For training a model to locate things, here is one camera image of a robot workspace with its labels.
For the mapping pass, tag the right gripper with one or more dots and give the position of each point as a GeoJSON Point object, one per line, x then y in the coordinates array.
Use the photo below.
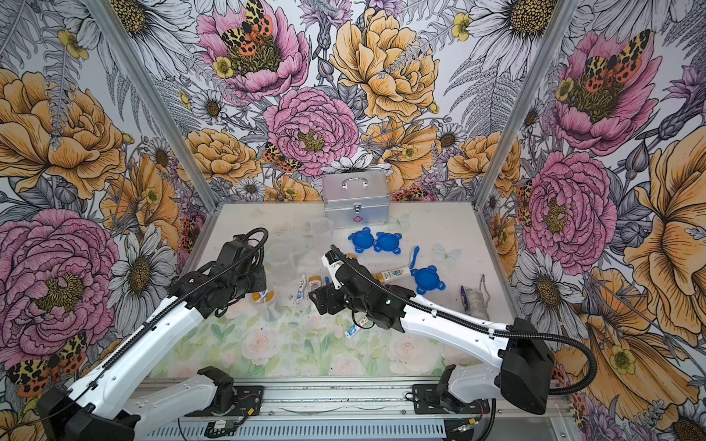
{"type": "Point", "coordinates": [330, 291]}

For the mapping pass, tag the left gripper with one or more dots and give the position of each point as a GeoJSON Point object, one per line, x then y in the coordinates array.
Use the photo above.
{"type": "Point", "coordinates": [256, 272]}

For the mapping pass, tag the white bottle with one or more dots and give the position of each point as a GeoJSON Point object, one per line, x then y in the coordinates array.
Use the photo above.
{"type": "Point", "coordinates": [266, 305]}

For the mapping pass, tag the blue lid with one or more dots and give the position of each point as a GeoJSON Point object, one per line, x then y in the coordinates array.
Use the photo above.
{"type": "Point", "coordinates": [387, 242]}
{"type": "Point", "coordinates": [362, 240]}
{"type": "Point", "coordinates": [427, 279]}

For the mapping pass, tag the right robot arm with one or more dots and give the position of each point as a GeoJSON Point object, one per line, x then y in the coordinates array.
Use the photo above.
{"type": "Point", "coordinates": [515, 364]}

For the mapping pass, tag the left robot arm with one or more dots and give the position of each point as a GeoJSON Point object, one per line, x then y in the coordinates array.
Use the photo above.
{"type": "Point", "coordinates": [99, 406]}

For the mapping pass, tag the white bottle lying sideways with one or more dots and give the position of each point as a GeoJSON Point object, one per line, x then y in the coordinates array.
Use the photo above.
{"type": "Point", "coordinates": [388, 276]}

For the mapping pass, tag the white bottle left barcode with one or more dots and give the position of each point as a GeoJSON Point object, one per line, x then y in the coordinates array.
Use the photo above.
{"type": "Point", "coordinates": [315, 282]}

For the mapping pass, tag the toothpaste tube front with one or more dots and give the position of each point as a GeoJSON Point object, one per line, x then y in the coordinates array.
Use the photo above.
{"type": "Point", "coordinates": [356, 327]}

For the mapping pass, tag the small toothpaste tube left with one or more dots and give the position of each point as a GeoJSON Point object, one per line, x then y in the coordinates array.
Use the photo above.
{"type": "Point", "coordinates": [301, 288]}

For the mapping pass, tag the blue toothbrush near lid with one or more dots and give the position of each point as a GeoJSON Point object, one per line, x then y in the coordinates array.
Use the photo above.
{"type": "Point", "coordinates": [413, 259]}

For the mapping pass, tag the silver metal first-aid case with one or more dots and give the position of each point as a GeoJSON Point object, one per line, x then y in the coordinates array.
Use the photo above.
{"type": "Point", "coordinates": [356, 199]}

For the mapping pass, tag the clear packet right edge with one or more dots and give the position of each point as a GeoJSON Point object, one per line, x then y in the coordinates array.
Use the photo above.
{"type": "Point", "coordinates": [476, 300]}

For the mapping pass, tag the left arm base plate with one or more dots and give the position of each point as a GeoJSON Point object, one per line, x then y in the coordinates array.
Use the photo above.
{"type": "Point", "coordinates": [242, 401]}

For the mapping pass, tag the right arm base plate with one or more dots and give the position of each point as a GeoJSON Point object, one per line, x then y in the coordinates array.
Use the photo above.
{"type": "Point", "coordinates": [431, 399]}

